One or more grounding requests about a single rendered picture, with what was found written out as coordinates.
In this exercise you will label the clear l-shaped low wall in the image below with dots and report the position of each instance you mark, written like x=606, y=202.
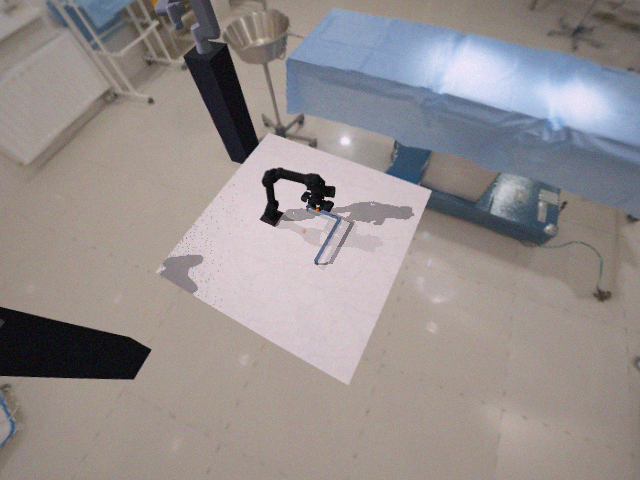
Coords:
x=329, y=219

